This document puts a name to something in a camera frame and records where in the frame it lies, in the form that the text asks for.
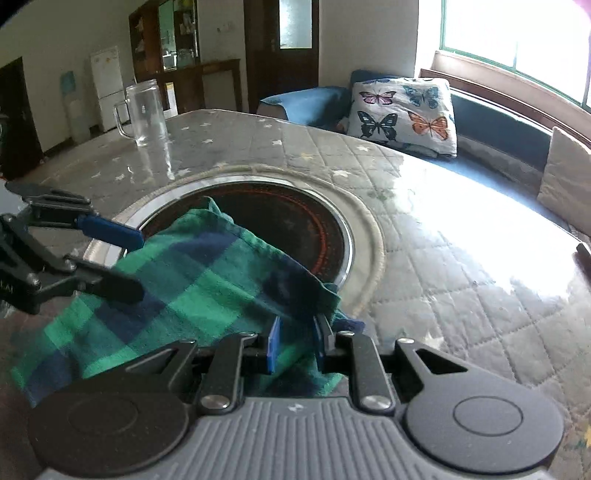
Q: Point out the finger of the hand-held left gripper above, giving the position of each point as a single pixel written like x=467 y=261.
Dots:
x=115 y=286
x=111 y=233

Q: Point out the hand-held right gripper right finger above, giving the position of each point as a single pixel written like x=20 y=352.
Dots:
x=323 y=341

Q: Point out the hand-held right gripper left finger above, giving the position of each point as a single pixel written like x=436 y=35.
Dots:
x=273 y=346

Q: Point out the green blue plaid shirt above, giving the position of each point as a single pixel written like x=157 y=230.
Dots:
x=194 y=286

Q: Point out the clear glass mug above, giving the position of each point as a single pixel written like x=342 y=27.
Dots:
x=145 y=113

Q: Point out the round black built-in hob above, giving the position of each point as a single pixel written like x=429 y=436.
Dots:
x=286 y=217

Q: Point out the white water dispenser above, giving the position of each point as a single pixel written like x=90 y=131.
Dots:
x=74 y=106

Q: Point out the white refrigerator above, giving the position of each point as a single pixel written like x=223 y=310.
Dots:
x=108 y=87

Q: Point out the dark plain door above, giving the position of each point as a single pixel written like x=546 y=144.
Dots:
x=18 y=120

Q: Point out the dark wooden sideboard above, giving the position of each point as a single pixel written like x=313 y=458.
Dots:
x=217 y=87

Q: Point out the dark wooden display cabinet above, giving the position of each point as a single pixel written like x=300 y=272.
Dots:
x=147 y=46

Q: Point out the wooden door with frosted pane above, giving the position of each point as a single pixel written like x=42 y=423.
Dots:
x=281 y=74

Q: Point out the white butterfly print pillow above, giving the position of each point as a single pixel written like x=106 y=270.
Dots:
x=401 y=115

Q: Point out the black remote control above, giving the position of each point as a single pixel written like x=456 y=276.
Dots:
x=585 y=254

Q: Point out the blue sofa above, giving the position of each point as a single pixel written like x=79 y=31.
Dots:
x=498 y=124

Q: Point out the beige cushion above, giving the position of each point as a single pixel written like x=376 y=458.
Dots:
x=568 y=184

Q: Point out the green framed window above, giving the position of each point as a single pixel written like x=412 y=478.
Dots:
x=521 y=37

